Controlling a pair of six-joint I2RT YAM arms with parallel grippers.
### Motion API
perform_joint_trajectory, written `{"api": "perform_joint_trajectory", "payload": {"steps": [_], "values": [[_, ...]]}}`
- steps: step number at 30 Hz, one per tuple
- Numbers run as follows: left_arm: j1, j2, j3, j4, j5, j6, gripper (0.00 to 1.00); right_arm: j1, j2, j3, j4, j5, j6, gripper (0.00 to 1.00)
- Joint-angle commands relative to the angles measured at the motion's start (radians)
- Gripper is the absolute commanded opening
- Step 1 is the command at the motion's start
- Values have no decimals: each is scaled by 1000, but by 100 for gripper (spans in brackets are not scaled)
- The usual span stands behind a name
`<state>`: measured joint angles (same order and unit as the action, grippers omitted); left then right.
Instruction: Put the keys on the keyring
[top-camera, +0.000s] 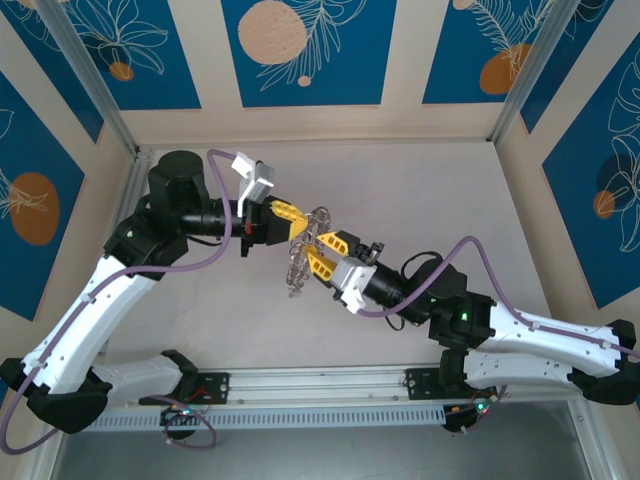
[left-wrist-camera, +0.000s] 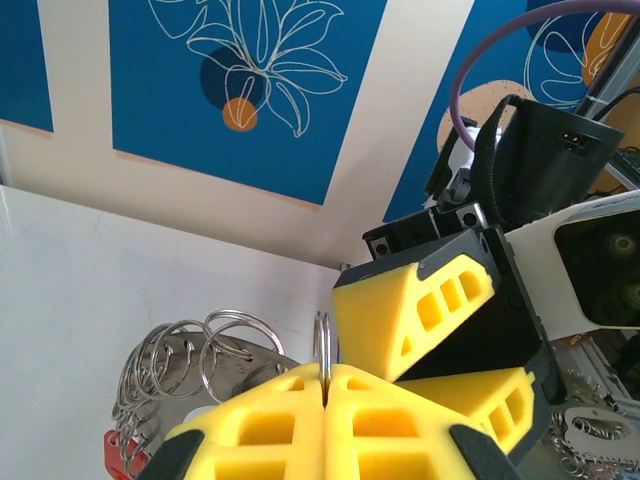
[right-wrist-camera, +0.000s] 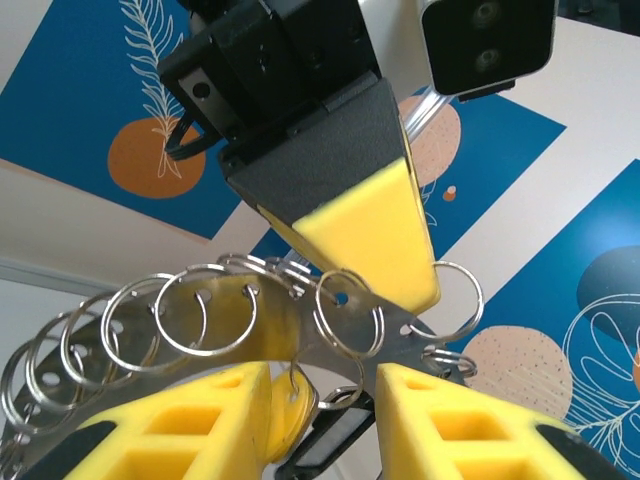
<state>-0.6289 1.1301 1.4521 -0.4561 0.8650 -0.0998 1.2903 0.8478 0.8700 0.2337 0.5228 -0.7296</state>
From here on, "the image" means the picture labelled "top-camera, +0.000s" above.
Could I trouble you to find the metal keyring disc with rings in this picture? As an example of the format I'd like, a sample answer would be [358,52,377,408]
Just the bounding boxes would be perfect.
[284,205,334,300]

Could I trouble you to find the black right controller board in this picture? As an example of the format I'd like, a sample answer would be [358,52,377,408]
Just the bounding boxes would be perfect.
[443,403,501,436]

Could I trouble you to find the black controller board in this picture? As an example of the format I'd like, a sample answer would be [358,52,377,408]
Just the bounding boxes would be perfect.
[443,403,501,436]
[159,405,209,441]

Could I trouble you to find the black left controller board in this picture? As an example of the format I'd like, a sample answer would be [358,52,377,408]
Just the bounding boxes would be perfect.
[159,405,209,441]

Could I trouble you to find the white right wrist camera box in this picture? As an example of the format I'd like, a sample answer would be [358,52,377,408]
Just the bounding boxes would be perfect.
[330,257,377,315]

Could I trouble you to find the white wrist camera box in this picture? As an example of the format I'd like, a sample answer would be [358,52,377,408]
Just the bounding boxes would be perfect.
[230,151,277,214]
[330,257,377,315]

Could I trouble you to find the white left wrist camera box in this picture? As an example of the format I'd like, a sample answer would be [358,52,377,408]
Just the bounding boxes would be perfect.
[230,151,277,214]

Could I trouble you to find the aluminium side rail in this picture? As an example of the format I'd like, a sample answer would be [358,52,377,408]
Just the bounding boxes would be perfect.
[94,147,156,281]

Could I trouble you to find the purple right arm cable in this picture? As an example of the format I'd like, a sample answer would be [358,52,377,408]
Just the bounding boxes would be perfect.
[358,236,640,435]

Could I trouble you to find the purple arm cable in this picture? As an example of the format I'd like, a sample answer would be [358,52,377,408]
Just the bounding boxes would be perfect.
[358,236,640,435]
[0,148,239,451]

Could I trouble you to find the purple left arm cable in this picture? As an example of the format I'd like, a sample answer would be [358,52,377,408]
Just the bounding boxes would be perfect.
[0,148,239,451]

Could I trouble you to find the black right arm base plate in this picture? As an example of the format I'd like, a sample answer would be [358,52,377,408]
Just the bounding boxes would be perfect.
[399,368,499,401]

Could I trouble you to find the aluminium mounting rail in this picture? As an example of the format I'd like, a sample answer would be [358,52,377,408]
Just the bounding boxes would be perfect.
[42,362,589,414]

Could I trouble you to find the aluminium corner post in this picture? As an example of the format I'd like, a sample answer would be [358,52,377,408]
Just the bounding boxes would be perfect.
[37,0,141,159]
[487,0,584,144]

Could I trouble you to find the grey slotted cable duct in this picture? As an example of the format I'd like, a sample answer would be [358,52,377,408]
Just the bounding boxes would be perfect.
[92,405,447,432]

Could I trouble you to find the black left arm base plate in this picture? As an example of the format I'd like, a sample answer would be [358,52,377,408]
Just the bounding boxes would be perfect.
[138,372,231,406]

